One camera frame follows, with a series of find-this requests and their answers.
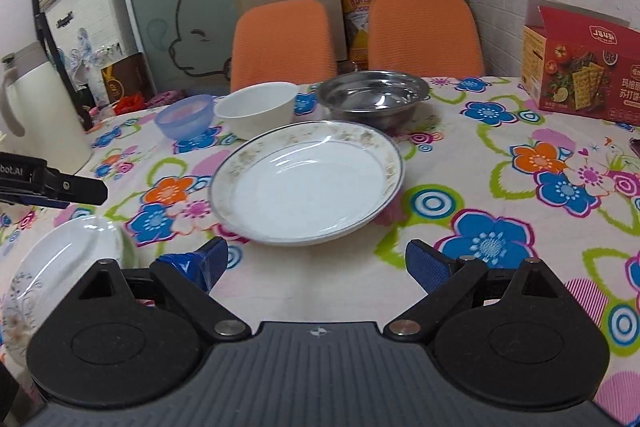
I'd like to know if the brown gift box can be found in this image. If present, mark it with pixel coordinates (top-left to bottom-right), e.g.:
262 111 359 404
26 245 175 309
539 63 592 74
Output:
101 52 154 103

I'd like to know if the orange chair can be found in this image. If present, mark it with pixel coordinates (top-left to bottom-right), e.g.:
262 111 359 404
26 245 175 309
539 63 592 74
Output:
230 0 337 92
368 0 485 78

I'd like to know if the yellow snack bag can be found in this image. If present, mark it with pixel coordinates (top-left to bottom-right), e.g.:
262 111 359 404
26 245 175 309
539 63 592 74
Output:
341 0 373 69

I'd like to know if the white floral plate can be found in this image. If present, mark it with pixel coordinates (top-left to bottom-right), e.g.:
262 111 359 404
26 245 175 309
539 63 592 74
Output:
1 215 122 367

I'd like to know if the red cracker box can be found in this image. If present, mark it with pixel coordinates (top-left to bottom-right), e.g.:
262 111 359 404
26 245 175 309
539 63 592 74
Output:
521 0 640 127

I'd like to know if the right orange chair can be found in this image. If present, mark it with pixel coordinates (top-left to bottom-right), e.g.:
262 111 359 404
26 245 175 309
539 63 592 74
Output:
368 0 485 78

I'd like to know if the left orange chair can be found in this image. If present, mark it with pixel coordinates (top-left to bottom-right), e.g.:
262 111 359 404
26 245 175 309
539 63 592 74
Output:
230 0 337 92

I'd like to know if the stainless steel bowl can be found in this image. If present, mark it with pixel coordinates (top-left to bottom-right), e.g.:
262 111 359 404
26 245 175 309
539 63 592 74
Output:
316 70 430 131

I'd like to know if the cream thermos jug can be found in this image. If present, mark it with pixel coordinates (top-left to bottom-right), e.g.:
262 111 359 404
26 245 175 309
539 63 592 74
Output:
1 42 92 174

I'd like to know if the gold rimmed white plate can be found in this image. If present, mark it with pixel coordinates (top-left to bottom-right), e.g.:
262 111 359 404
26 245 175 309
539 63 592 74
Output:
209 120 405 247

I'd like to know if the white bowl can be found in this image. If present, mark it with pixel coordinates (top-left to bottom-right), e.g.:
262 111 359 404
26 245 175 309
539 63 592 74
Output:
215 82 298 140

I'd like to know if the blue plastic bowl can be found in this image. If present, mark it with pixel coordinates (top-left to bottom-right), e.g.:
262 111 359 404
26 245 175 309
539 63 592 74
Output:
154 94 214 141

